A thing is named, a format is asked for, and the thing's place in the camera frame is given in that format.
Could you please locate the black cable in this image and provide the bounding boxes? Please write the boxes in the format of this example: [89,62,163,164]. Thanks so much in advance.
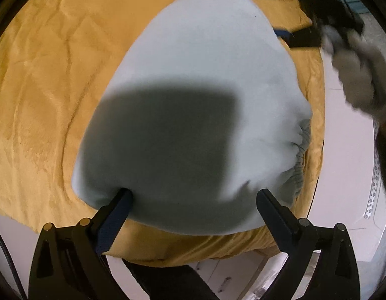
[0,220,28,300]

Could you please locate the white bed base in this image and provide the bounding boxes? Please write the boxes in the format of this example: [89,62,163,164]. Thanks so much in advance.
[306,8,386,263]

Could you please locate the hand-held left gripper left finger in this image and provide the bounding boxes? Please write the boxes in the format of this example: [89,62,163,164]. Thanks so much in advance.
[28,188,134,300]

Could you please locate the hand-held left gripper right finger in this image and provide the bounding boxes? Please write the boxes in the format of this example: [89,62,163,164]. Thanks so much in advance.
[257,188,360,300]

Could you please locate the person's dark pants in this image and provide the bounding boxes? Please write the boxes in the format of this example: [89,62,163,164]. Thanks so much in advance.
[122,257,220,300]

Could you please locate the white drawer cabinet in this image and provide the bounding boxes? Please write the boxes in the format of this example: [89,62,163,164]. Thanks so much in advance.
[193,251,290,300]

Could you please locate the light blue sweatpants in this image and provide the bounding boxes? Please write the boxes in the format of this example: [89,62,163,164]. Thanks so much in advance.
[71,0,313,236]

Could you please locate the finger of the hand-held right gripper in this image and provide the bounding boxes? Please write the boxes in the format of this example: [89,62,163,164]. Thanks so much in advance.
[274,26,322,49]

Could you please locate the yellow blanket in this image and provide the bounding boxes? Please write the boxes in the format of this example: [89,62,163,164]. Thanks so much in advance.
[0,0,325,268]

